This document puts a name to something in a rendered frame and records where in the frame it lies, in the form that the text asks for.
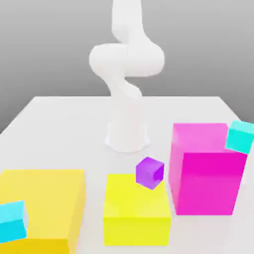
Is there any small purple cube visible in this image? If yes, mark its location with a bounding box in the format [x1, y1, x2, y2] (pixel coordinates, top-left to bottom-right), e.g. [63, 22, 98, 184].
[135, 156, 165, 191]

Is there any small turquoise cube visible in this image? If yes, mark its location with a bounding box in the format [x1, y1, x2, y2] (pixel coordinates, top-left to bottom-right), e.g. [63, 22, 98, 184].
[225, 120, 254, 155]

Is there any small sky blue cube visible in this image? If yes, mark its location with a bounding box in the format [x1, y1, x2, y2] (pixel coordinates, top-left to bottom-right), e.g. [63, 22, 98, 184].
[0, 200, 28, 244]

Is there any large lemon yellow box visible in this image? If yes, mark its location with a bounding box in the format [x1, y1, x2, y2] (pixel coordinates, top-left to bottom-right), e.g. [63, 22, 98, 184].
[102, 174, 172, 247]

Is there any large magenta box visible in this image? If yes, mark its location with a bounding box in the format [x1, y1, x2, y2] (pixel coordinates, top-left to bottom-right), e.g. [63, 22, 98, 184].
[168, 123, 248, 216]

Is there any large golden yellow box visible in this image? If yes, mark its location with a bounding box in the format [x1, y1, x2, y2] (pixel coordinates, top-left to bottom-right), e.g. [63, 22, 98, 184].
[0, 169, 86, 254]

